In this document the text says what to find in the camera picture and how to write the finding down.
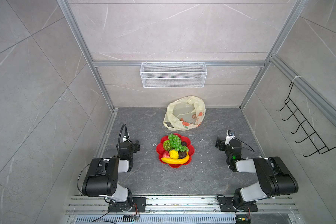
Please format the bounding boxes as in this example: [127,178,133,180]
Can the red fake apple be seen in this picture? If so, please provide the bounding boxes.
[162,151,170,158]

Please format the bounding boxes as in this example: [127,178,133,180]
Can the green spotted fake fruit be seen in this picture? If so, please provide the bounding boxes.
[163,140,172,151]

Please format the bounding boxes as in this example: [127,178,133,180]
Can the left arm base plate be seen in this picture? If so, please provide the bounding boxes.
[107,197,147,213]

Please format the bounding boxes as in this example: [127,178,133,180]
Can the yellow fake banana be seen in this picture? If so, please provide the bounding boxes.
[160,153,190,165]

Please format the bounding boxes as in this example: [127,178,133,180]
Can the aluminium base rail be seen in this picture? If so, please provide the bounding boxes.
[62,195,304,224]

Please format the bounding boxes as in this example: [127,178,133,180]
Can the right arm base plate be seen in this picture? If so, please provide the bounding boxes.
[217,195,258,212]

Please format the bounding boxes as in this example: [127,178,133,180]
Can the green fake grapes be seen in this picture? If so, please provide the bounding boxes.
[168,134,189,152]

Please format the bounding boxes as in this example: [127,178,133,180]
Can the yellow fake lemon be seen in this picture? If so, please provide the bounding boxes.
[169,150,179,159]

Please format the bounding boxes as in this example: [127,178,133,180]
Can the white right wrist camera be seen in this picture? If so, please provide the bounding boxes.
[225,130,235,145]

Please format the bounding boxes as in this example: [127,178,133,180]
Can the white wire mesh basket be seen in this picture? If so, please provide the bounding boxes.
[140,62,208,88]

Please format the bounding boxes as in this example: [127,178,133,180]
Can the dark brown fake fruit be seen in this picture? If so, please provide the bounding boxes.
[178,151,187,159]

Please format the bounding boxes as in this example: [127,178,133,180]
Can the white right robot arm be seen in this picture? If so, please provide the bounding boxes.
[215,136,299,207]

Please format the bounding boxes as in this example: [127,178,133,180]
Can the black wire hook rack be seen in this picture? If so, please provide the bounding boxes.
[276,82,336,157]

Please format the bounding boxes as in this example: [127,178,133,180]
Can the cream plastic shopping bag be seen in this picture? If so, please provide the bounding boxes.
[163,96,206,131]

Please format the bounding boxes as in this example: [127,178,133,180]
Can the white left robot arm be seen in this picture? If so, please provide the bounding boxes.
[78,140,140,206]

